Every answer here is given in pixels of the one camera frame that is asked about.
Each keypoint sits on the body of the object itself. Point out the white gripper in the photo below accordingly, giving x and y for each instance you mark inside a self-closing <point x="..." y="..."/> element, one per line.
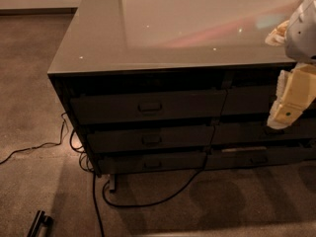
<point x="302" y="37"/>

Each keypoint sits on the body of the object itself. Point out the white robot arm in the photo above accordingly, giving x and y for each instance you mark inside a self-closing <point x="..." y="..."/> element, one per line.
<point x="300" y="38"/>

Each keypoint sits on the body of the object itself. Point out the grey drawer cabinet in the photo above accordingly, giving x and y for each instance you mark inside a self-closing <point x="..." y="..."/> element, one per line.
<point x="118" y="47"/>

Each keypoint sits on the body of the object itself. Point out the black metal bar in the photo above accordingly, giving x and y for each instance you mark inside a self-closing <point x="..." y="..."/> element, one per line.
<point x="41" y="225"/>

